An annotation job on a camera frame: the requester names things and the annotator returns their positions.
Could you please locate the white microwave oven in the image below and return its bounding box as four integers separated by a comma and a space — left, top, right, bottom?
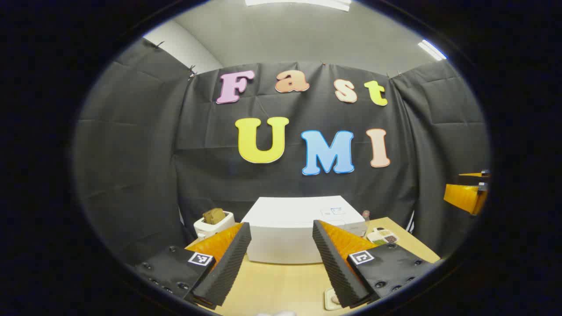
241, 196, 368, 265

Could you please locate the white sectioned tray with grains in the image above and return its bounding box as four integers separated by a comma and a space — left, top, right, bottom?
367, 227, 399, 245

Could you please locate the long ceiling light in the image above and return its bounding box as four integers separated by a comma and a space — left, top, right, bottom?
417, 39, 447, 61
245, 0, 352, 11

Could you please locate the brown bread slice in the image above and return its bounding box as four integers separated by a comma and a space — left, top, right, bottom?
202, 208, 226, 225

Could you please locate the white toaster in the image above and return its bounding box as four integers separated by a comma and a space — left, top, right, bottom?
194, 211, 235, 241

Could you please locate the small square plate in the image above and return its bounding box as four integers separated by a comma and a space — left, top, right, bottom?
324, 287, 345, 311

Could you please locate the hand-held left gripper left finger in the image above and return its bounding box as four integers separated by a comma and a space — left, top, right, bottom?
134, 222, 252, 310

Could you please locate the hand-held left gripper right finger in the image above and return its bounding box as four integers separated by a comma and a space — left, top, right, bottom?
312, 219, 441, 309

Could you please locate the black backdrop cloth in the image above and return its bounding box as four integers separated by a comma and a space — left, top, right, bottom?
72, 37, 491, 266

